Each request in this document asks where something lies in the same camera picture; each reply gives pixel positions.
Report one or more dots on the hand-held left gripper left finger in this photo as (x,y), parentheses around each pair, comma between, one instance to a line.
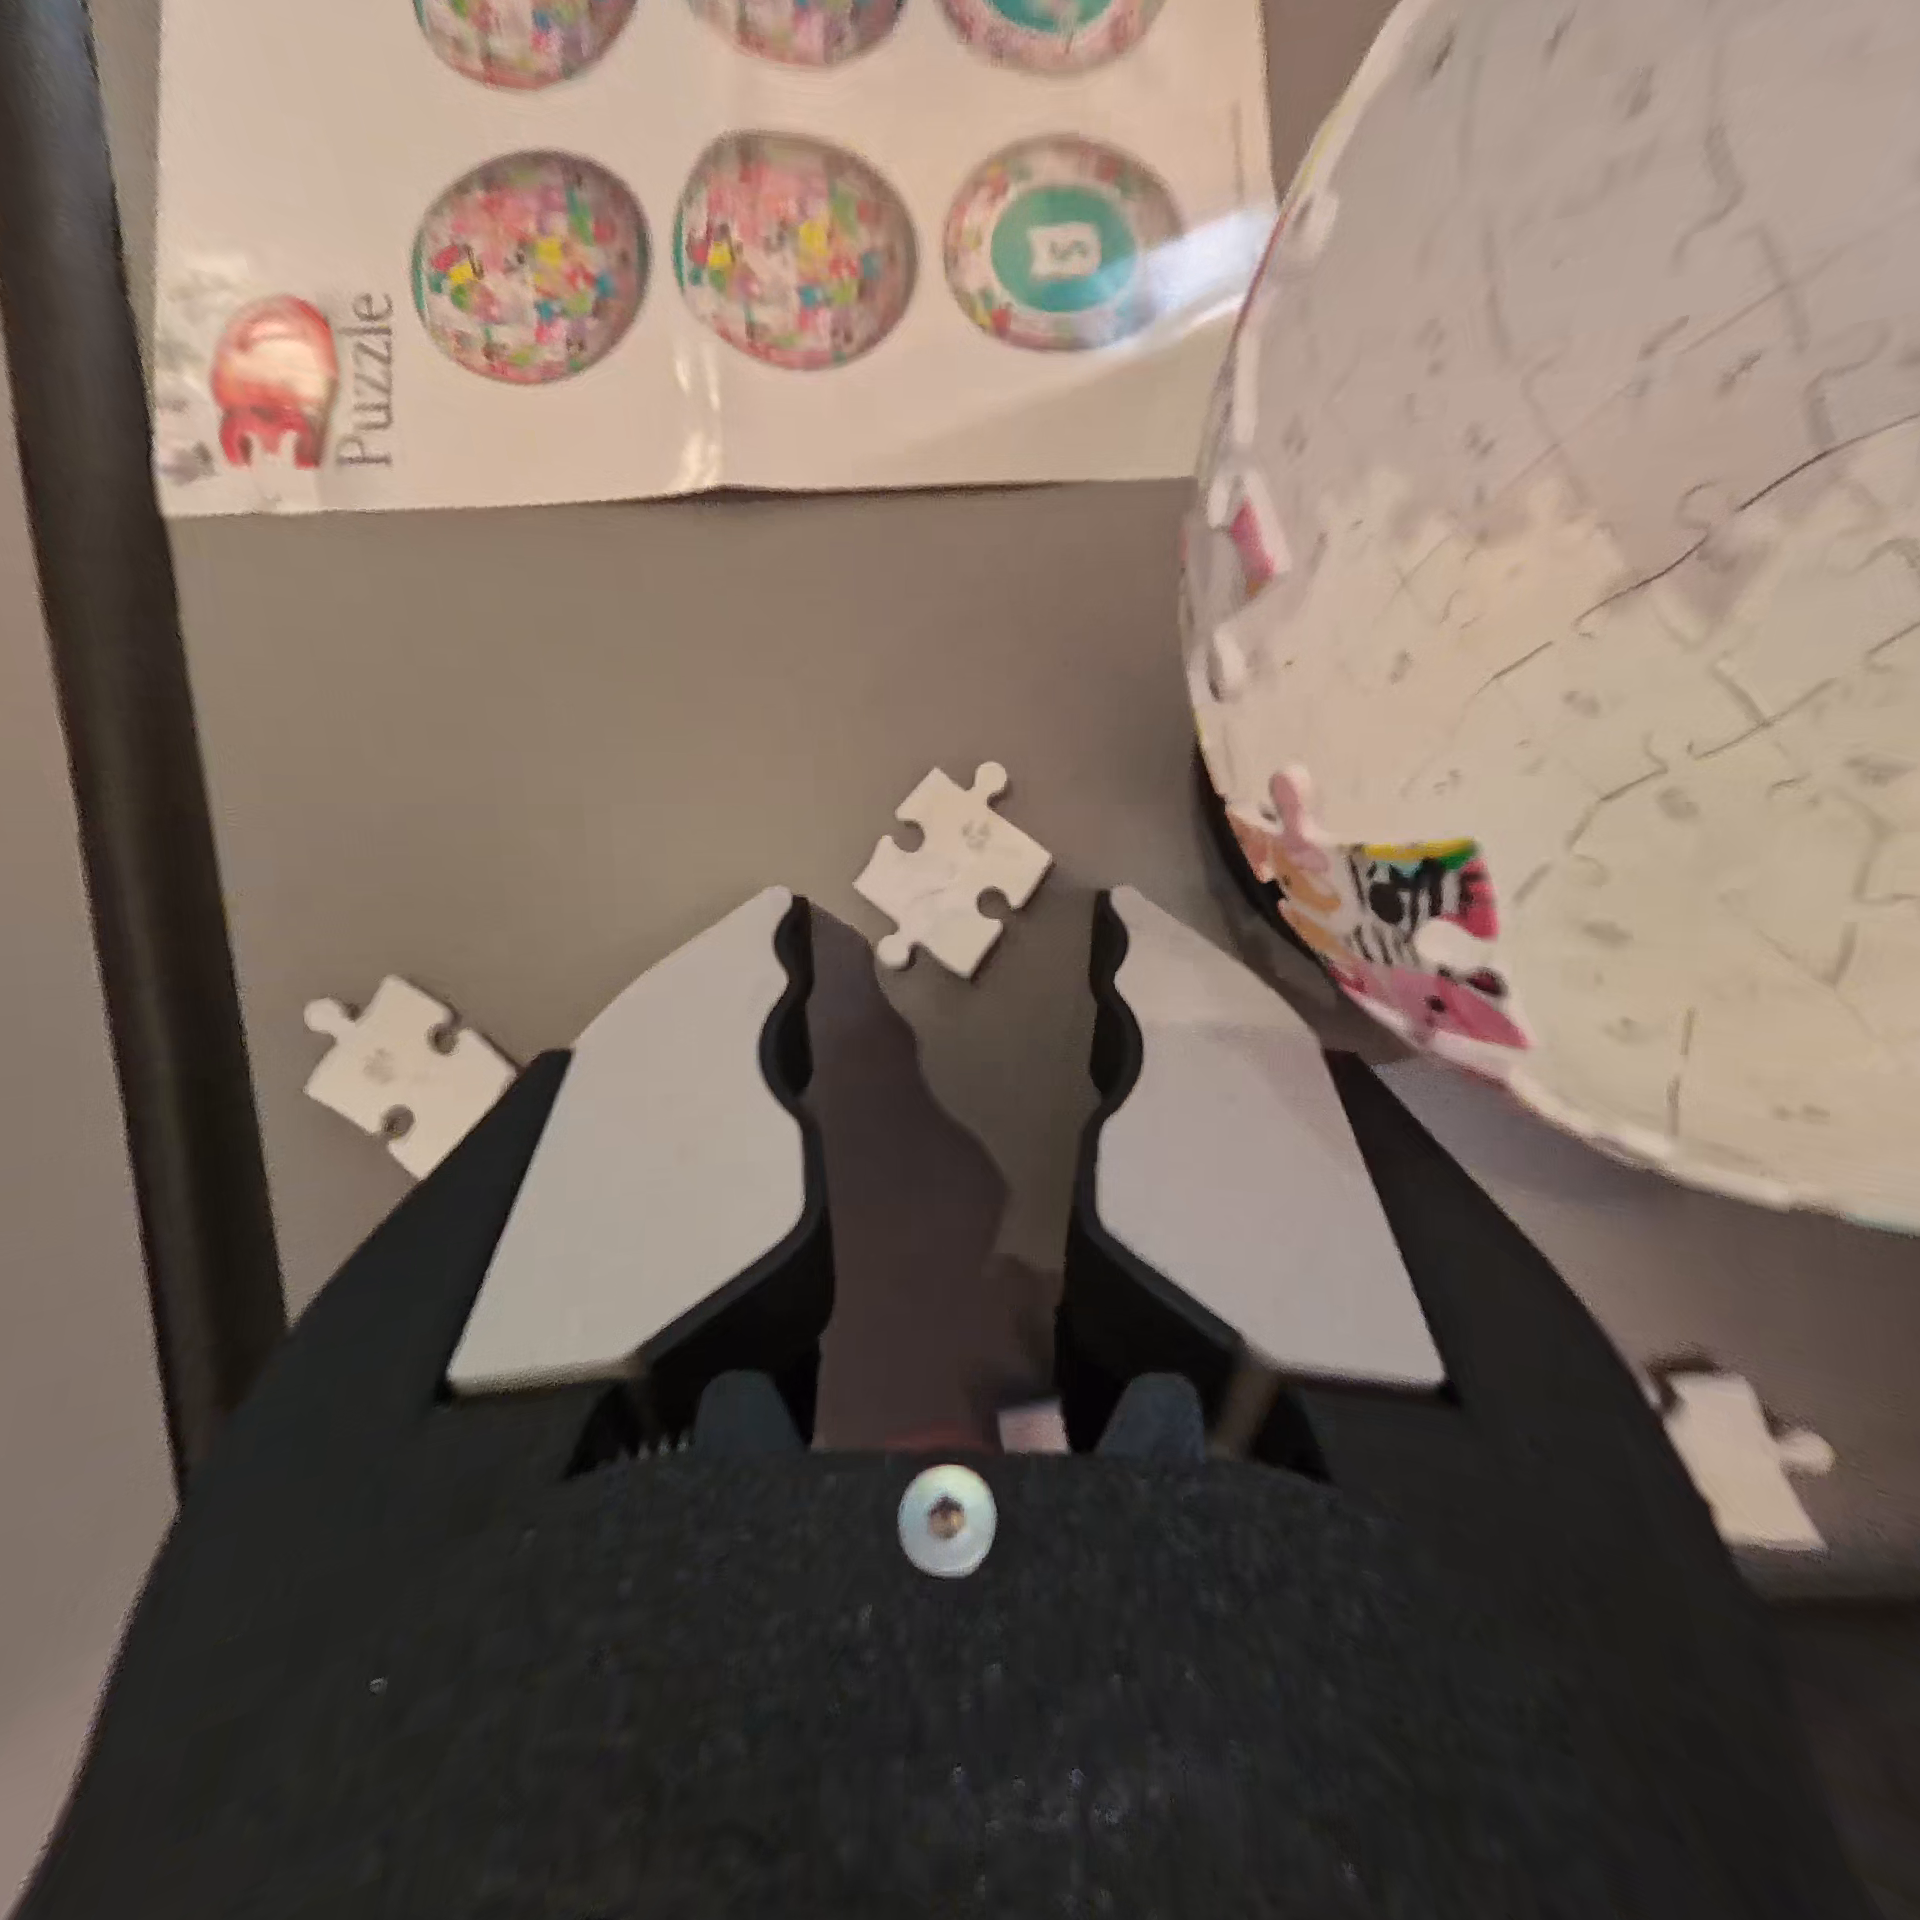
(644,1185)

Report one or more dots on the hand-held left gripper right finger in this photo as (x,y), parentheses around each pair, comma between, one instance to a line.
(1247,1185)

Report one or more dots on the colourful puzzle ball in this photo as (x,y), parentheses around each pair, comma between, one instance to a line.
(1621,599)

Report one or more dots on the white puzzle piece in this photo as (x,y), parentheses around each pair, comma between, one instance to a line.
(395,1071)
(1741,1465)
(952,869)

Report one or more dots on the puzzle instruction sheet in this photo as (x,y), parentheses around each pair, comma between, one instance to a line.
(721,405)

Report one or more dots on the black table divider strip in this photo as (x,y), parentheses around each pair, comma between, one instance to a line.
(136,750)

